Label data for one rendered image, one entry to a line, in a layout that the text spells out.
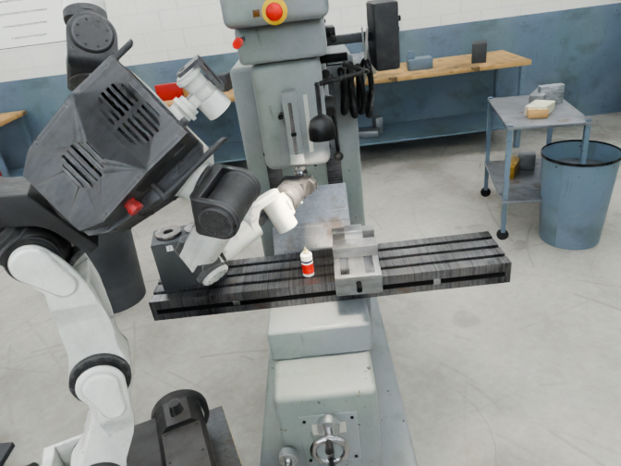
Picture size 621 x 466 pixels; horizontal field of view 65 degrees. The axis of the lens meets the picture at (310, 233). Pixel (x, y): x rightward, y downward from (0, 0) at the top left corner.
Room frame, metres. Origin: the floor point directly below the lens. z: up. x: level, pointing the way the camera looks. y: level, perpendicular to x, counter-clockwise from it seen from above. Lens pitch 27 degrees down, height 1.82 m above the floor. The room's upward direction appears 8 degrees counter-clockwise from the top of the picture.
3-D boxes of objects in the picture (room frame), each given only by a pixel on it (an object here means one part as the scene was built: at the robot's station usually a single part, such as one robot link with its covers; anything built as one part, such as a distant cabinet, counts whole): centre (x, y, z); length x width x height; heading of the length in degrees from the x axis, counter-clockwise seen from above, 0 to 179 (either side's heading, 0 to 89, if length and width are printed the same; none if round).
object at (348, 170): (2.11, -0.02, 0.78); 0.50 x 0.47 x 1.56; 178
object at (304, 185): (1.41, 0.04, 1.24); 0.13 x 0.12 x 0.10; 69
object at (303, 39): (1.54, 0.00, 1.68); 0.34 x 0.24 x 0.10; 178
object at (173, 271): (1.53, 0.44, 1.00); 0.22 x 0.12 x 0.20; 98
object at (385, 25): (1.78, -0.34, 1.62); 0.20 x 0.09 x 0.21; 178
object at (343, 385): (1.47, 0.01, 0.40); 0.81 x 0.32 x 0.60; 178
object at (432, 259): (1.49, -0.04, 0.86); 1.24 x 0.23 x 0.08; 88
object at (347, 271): (1.46, -0.14, 0.96); 0.35 x 0.15 x 0.11; 175
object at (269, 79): (1.50, 0.00, 1.47); 0.21 x 0.19 x 0.32; 88
